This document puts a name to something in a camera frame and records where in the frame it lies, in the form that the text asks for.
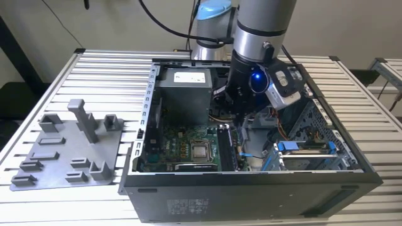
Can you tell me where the metal drive cage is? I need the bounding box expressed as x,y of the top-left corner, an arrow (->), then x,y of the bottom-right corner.
238,67 -> 316,129

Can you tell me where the black graphics card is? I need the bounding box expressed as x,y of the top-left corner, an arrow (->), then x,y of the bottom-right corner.
172,162 -> 220,172

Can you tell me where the hard disk in blue carrier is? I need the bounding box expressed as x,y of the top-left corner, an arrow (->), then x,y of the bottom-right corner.
262,140 -> 347,171

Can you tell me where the grey power supply unit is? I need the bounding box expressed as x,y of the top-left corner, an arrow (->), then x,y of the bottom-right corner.
156,68 -> 214,125

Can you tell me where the thin black wall wire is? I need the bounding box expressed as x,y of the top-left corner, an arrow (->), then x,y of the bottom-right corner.
41,0 -> 85,49

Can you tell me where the black desk frame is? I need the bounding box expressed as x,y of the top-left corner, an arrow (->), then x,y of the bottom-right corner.
0,15 -> 51,151

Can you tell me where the orange wire bundle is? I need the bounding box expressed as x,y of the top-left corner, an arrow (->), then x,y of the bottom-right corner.
273,108 -> 289,141

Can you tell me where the black PC case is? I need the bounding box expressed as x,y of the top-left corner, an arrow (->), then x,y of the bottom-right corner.
118,57 -> 384,223

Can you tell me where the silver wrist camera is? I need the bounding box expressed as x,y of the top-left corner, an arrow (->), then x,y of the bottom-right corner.
265,63 -> 308,110

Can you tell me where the metal slat side table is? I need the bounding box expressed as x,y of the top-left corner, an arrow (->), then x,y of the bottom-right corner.
368,57 -> 402,95

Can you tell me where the green motherboard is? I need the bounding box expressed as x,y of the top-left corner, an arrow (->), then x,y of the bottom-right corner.
138,124 -> 253,172

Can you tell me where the black chair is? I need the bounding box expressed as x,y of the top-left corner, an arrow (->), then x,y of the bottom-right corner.
349,68 -> 381,86

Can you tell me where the silver CPU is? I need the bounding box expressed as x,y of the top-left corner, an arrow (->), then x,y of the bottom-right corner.
192,145 -> 212,162

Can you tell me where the grey parts rack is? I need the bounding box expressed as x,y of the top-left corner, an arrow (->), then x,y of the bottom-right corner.
10,98 -> 127,192

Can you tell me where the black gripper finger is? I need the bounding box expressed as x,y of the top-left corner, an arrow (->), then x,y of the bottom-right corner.
234,93 -> 268,123
213,85 -> 236,106

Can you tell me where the thin black hanging cable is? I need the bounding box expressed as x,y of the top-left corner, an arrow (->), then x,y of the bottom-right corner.
173,0 -> 202,52

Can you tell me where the black CPU socket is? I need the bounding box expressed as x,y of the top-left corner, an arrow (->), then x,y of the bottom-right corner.
188,139 -> 216,163

